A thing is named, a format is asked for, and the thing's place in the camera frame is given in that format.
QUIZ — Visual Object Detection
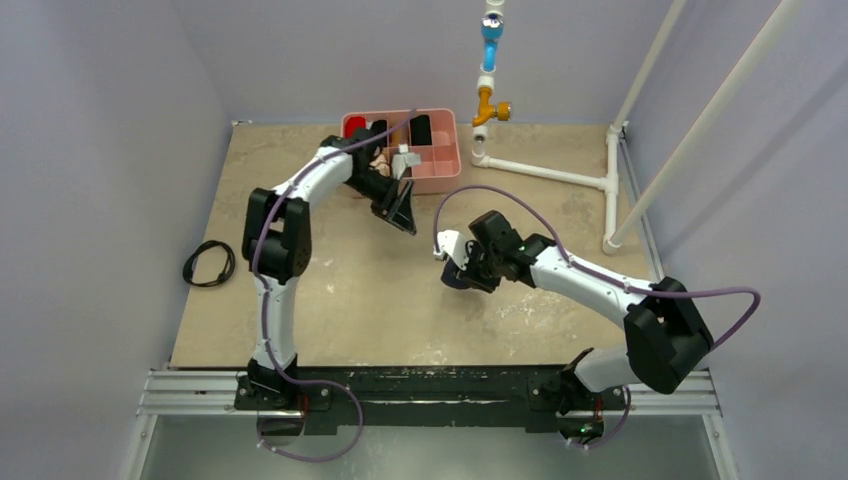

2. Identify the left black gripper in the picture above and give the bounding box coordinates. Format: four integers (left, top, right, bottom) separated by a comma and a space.
344, 169, 416, 235

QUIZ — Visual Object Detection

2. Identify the pink divided organizer tray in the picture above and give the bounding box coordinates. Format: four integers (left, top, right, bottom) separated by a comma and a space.
340, 108, 462, 196

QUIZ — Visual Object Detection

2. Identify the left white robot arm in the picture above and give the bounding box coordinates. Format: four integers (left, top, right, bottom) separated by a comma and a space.
242, 128, 417, 409

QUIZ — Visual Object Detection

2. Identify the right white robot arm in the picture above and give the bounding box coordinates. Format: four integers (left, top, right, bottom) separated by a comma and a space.
434, 210, 714, 407

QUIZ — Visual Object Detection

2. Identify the peach rolled cloth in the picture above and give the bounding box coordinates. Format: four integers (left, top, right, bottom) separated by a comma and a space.
369, 154, 392, 178

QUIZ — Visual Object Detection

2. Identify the brown rolled cloth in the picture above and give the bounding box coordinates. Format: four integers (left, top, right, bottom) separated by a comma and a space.
388, 123, 410, 148

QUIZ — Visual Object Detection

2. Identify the black rolled cloth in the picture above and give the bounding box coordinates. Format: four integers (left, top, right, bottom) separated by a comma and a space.
409, 114, 433, 146
369, 120, 388, 141

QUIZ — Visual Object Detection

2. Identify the red rolled cloth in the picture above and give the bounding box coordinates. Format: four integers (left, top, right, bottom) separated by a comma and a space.
343, 115, 367, 138

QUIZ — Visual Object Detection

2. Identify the orange pipe valve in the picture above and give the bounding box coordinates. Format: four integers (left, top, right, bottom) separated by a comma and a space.
471, 86, 512, 127

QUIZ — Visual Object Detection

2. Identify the blue pipe valve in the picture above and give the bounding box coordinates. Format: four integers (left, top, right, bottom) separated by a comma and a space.
481, 12, 504, 73

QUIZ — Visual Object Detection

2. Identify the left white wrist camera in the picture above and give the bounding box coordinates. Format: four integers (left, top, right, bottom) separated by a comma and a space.
390, 144, 422, 179

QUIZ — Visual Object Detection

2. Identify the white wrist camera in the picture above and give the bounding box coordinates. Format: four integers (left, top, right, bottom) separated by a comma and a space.
390, 144, 422, 179
433, 230, 469, 270

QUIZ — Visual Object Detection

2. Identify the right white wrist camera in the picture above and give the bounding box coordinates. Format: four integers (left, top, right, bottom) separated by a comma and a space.
433, 230, 469, 270

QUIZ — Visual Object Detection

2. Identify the white pvc pipe frame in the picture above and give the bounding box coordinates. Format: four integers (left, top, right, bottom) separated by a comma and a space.
469, 0, 808, 256

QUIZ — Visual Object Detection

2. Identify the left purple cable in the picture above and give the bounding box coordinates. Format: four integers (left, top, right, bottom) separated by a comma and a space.
250, 109, 420, 465

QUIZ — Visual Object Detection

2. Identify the purple cable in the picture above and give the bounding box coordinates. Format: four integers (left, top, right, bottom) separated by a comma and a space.
431, 185, 763, 452
250, 109, 420, 465

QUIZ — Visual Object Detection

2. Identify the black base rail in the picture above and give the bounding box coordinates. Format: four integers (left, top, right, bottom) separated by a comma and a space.
234, 363, 625, 439

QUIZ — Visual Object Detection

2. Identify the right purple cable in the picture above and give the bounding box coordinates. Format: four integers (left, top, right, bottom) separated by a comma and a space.
431, 185, 763, 452

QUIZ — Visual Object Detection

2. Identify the black coiled cable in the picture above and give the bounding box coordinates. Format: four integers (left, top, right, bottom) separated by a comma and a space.
182, 239, 237, 289

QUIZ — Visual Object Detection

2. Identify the aluminium extrusion frame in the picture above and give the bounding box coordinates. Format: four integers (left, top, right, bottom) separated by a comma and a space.
122, 370, 739, 479

